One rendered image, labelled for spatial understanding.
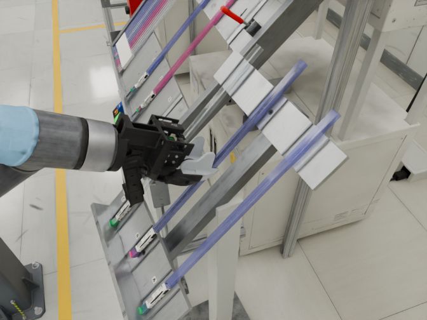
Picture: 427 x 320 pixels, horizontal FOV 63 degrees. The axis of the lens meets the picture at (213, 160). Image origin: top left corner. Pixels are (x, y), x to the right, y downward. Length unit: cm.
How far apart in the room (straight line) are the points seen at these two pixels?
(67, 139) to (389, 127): 110
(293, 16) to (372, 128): 61
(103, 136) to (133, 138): 4
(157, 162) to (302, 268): 117
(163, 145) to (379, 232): 145
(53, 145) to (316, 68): 127
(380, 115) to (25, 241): 159
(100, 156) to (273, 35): 50
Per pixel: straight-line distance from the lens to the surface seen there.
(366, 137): 128
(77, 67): 291
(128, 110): 114
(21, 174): 58
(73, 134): 49
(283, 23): 84
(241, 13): 95
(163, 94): 103
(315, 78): 151
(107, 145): 50
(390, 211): 194
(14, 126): 48
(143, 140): 53
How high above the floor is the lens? 141
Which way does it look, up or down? 46 degrees down
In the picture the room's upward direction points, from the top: straight up
